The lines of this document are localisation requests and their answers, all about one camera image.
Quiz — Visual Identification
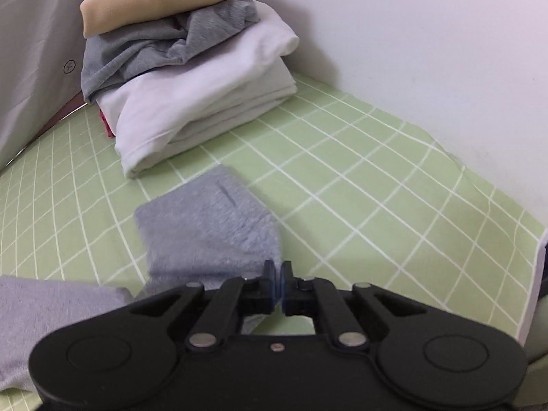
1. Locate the grey carrot print sheet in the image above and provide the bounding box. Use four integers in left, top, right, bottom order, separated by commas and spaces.
0, 0, 144, 169

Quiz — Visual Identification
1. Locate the white folded garment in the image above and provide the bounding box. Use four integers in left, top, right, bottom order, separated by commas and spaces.
98, 0, 299, 179

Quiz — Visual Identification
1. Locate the light grey t-shirt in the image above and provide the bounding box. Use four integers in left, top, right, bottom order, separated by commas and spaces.
0, 165, 284, 395

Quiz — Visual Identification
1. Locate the dark navy cloth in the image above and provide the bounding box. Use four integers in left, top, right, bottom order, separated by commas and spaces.
537, 240, 548, 301

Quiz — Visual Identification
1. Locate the green grid sheet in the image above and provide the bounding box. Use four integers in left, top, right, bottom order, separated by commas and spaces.
0, 71, 548, 411

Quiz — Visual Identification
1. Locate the red checked garment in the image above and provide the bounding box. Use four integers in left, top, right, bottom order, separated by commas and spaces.
99, 109, 117, 139

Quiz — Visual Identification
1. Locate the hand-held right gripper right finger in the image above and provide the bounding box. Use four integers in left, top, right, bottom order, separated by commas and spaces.
280, 260, 429, 352

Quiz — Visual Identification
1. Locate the dark grey folded garment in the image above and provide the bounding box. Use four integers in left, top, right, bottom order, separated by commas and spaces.
81, 0, 262, 104

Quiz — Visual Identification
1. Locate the beige folded garment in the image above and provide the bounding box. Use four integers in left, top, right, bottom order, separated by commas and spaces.
80, 0, 258, 38

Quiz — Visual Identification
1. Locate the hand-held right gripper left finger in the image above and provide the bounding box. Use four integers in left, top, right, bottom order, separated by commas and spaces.
127, 260, 279, 354

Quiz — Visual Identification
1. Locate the pale green cloth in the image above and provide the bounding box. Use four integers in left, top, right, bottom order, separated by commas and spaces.
526, 342, 548, 399

